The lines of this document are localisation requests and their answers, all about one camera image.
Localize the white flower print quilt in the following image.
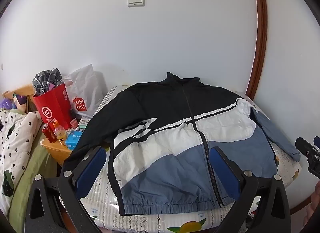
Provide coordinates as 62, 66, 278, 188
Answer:
0, 109, 43, 213

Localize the blue tissue box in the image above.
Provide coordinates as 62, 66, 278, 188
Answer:
65, 130, 83, 151

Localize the white plastic bag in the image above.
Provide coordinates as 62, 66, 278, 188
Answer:
64, 64, 107, 120

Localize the wooden headboard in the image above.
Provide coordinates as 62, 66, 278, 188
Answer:
2, 84, 35, 113

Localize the black white blue jacket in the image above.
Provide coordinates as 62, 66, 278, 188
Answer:
61, 71, 301, 215

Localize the purple plush thing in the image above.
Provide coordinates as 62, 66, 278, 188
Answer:
0, 98, 13, 110

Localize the red paper bag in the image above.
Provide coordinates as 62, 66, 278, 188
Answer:
33, 83, 73, 130

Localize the person's right hand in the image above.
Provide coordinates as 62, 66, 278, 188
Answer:
303, 180, 320, 233

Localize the orange drink bottle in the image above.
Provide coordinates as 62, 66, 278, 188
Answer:
53, 121, 68, 146

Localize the red drink can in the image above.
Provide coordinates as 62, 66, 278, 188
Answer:
41, 123, 57, 144

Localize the brown wooden door frame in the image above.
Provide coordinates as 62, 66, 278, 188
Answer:
246, 0, 267, 99

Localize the wooden nightstand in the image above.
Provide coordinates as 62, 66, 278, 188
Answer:
41, 137, 76, 166

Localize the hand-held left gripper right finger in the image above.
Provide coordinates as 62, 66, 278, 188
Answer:
209, 146, 292, 233

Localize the fruit print mattress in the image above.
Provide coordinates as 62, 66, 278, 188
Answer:
80, 85, 302, 233

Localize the colourful patterned cloth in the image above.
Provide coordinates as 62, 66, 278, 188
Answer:
12, 93, 28, 114

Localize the grey plaid cloth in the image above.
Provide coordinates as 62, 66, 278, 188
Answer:
32, 68, 64, 96

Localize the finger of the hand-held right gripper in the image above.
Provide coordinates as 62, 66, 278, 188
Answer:
295, 137, 320, 160
307, 157, 320, 179

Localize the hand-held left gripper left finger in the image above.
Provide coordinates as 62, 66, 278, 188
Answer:
25, 145, 107, 233

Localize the green bed sheet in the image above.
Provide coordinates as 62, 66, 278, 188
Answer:
8, 135, 58, 226

